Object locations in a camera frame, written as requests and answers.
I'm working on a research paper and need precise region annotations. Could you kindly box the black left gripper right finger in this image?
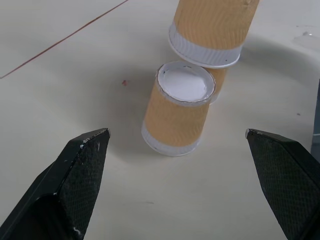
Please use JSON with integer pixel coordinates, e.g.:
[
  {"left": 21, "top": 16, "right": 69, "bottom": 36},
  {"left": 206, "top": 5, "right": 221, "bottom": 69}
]
[{"left": 245, "top": 128, "right": 320, "bottom": 240}]

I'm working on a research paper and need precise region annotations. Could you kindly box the brown ripple paper cup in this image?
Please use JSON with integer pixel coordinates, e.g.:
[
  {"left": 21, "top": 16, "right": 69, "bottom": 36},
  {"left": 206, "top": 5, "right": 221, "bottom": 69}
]
[
  {"left": 141, "top": 60, "right": 217, "bottom": 158},
  {"left": 207, "top": 66, "right": 228, "bottom": 105},
  {"left": 167, "top": 0, "right": 261, "bottom": 70}
]

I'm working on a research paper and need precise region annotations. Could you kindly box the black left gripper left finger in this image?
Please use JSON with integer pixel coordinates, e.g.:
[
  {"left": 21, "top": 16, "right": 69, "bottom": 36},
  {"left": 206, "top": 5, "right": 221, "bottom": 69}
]
[{"left": 0, "top": 128, "right": 111, "bottom": 240}]

